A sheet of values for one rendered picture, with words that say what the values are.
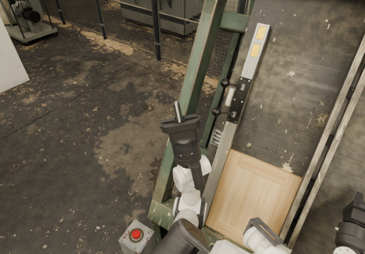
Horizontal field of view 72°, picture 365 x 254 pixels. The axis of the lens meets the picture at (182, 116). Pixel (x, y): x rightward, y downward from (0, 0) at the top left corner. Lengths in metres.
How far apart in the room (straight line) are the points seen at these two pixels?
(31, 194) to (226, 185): 2.06
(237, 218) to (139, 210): 1.31
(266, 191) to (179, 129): 0.58
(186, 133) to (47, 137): 2.69
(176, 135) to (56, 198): 2.07
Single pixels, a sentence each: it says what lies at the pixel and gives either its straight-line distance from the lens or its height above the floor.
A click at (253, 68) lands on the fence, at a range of 1.09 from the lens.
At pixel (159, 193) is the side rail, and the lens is 1.35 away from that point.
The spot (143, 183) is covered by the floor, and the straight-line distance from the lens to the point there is 2.56.
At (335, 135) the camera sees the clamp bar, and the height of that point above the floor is 1.45.
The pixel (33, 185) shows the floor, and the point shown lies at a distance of 2.90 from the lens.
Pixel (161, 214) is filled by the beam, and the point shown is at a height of 0.86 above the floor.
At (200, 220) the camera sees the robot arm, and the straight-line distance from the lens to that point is 1.03.
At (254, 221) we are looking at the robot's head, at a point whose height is 1.45.
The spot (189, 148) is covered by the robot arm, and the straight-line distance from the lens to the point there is 0.77.
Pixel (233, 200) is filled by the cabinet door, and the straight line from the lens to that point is 1.23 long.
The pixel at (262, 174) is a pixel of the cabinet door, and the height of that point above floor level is 1.20.
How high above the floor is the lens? 2.09
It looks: 41 degrees down
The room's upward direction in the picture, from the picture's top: straight up
